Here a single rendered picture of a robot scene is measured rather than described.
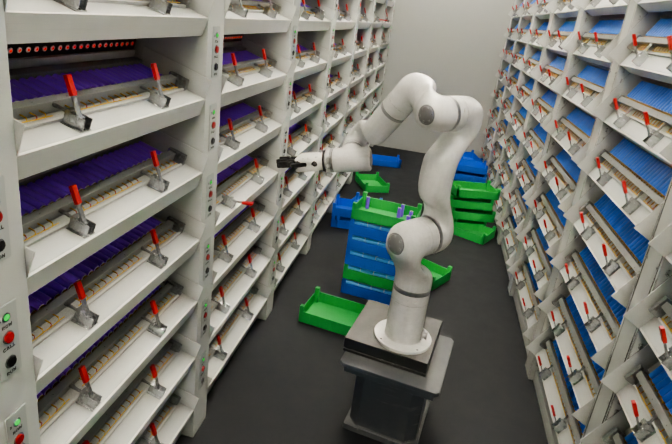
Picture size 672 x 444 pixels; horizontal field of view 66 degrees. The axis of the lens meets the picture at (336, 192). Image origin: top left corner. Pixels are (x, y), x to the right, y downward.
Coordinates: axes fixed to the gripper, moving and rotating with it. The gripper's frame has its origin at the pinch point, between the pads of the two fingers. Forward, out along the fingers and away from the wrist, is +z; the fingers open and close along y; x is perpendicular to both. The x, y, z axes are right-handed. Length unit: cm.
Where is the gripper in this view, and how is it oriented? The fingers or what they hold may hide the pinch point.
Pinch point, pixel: (283, 162)
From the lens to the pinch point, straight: 187.3
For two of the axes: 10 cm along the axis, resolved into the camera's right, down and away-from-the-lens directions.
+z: -9.8, 0.2, 2.2
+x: -0.9, -9.5, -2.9
